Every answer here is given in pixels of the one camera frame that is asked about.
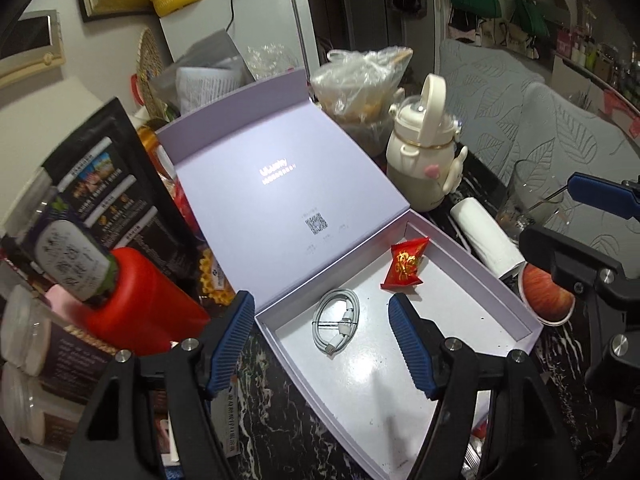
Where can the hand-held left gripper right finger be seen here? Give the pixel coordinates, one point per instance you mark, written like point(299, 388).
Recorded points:
point(411, 350)

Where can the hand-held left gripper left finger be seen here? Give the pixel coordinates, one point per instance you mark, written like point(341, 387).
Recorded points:
point(232, 345)

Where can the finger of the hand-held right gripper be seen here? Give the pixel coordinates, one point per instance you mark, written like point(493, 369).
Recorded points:
point(565, 255)
point(600, 195)

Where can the red candy packet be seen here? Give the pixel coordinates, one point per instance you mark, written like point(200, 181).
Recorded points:
point(405, 265)

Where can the lilac gift box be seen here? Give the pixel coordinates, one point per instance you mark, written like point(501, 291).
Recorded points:
point(275, 185)

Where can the red apple on plate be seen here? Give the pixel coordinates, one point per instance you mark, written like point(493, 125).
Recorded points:
point(552, 321)

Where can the yellow flower decoration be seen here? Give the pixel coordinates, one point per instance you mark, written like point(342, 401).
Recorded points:
point(215, 280)

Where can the clear glass cup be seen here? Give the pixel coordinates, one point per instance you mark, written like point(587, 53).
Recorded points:
point(525, 195)

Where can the white printed card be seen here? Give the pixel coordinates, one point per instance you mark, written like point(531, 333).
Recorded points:
point(230, 420)

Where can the white paper towel roll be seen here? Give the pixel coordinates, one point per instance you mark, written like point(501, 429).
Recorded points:
point(482, 235)

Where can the red plastic bottle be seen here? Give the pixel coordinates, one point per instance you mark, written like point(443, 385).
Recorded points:
point(150, 300)

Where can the grey leaf-pattern sofa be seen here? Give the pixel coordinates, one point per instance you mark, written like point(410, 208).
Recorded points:
point(505, 95)

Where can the row of small bottles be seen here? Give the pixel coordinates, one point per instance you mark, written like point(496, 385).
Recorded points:
point(595, 55)

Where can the cream water bottle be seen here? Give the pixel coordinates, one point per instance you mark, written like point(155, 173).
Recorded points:
point(417, 160)

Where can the black printed box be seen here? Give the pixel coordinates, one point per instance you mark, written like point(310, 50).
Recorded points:
point(130, 200)

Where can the small green handbag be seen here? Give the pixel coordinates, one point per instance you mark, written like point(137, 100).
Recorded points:
point(532, 17)

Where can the dark bottle with white label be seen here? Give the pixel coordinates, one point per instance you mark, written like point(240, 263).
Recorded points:
point(65, 255)

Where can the clear jar with white lid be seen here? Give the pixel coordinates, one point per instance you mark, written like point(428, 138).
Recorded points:
point(22, 405)
point(25, 330)

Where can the clear plastic food bag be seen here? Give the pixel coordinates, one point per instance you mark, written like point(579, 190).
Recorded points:
point(355, 80)

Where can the grey plastic bag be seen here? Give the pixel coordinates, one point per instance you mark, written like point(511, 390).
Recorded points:
point(210, 60)

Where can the clear crinkled plastic wrap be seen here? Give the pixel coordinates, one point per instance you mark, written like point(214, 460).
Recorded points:
point(270, 60)

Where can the woven round mat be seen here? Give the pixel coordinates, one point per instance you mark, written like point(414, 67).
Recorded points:
point(147, 65)

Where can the white refrigerator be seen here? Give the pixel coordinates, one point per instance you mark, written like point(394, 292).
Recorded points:
point(270, 15)

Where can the wall intercom panel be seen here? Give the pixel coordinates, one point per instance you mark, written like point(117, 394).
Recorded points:
point(30, 45)

